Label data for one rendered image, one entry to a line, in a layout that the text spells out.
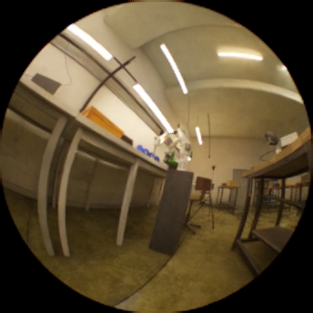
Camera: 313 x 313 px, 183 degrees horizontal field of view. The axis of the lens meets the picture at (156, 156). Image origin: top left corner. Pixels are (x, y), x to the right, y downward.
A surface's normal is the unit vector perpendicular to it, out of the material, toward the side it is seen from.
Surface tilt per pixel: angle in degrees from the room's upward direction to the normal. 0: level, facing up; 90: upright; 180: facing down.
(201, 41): 180
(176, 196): 90
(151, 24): 180
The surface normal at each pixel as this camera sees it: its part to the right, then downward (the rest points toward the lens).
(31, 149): 0.85, 0.05
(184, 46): -0.22, 0.94
